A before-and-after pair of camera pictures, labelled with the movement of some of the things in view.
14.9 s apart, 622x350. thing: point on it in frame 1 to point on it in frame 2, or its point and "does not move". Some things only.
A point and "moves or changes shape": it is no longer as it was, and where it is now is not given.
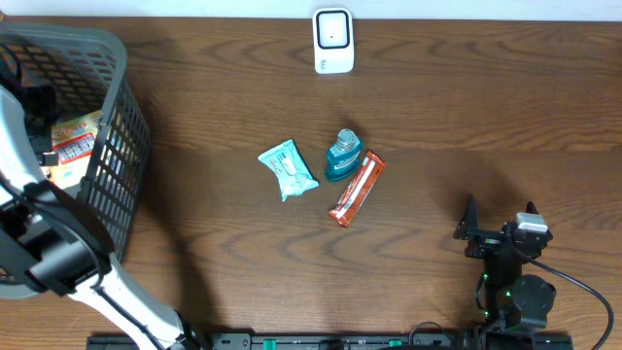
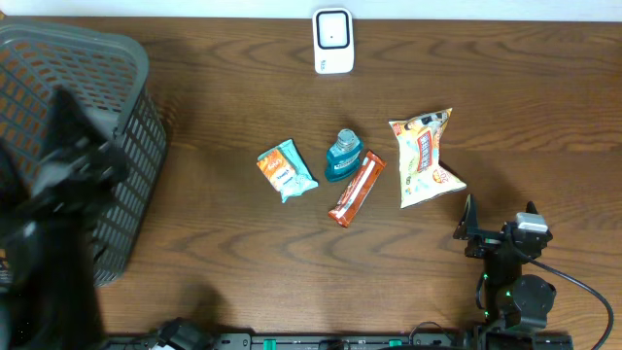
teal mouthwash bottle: x=343 y=159 does not move
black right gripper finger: x=530 y=208 does not move
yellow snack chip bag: x=73 y=141 moves or changes shape
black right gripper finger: x=468 y=225 does not move
